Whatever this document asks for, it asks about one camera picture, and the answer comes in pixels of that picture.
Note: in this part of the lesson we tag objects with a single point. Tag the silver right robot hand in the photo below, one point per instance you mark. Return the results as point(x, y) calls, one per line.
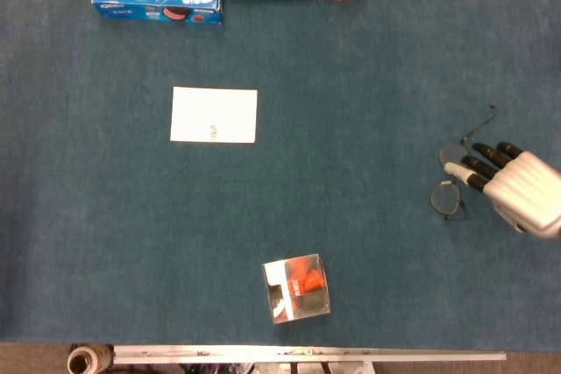
point(521, 190)

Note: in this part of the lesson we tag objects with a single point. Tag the thin metal eyeglasses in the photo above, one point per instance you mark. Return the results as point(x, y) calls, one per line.
point(444, 196)

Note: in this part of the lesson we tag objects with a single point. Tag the clear box with red contents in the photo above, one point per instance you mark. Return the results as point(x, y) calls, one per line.
point(298, 291)

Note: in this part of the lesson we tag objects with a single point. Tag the white paper card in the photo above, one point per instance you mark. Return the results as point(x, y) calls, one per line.
point(210, 111)

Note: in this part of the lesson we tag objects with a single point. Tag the blue Oreo cookie box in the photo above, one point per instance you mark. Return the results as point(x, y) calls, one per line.
point(153, 2)

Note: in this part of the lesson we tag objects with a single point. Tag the brown tape roll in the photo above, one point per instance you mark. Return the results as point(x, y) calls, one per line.
point(85, 361)

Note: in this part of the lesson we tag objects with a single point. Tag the aluminium rail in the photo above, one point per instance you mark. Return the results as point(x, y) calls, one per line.
point(307, 353)

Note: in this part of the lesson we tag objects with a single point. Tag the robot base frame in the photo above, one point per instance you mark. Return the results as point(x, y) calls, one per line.
point(280, 369)

